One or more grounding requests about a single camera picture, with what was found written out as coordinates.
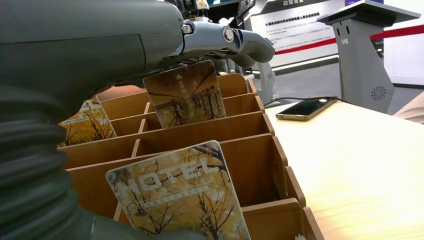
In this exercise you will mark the grey kiosk stand white base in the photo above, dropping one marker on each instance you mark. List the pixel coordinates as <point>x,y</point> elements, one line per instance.
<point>361,66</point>

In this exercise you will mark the wooden card organizer box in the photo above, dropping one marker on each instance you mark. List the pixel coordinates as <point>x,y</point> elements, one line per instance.
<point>198,132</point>

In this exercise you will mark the operator person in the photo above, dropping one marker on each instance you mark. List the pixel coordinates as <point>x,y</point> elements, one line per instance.
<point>412,111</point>

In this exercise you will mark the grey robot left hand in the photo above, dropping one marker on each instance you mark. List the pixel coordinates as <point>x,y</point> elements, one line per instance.
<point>82,43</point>

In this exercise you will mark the black smartphone gold edge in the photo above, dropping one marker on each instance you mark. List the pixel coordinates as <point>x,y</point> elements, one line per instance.
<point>304,109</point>

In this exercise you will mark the hotel key card yellow trees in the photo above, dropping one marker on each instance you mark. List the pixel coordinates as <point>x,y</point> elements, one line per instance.
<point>87,126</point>
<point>179,195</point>

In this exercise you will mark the key card tree avenue print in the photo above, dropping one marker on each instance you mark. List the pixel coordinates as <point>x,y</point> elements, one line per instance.
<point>185,96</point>

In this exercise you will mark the white display board red stripe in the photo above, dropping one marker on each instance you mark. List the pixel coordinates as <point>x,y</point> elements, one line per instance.
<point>298,30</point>

